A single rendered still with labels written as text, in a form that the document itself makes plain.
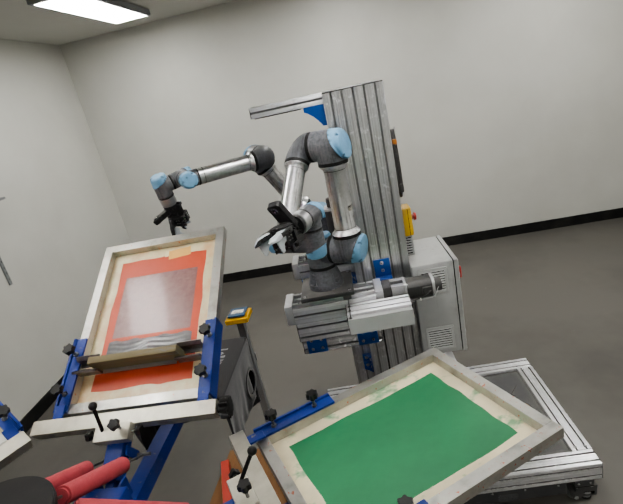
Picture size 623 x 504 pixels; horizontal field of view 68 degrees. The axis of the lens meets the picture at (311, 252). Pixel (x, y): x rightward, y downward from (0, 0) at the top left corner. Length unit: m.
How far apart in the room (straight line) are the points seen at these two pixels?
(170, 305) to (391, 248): 0.99
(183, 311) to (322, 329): 0.59
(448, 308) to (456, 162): 3.34
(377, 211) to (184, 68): 3.79
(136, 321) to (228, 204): 3.62
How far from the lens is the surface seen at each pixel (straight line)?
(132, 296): 2.16
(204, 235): 2.14
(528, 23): 5.50
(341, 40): 5.20
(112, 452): 1.77
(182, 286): 2.06
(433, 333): 2.27
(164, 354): 1.81
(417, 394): 1.80
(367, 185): 2.03
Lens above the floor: 2.07
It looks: 20 degrees down
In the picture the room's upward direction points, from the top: 13 degrees counter-clockwise
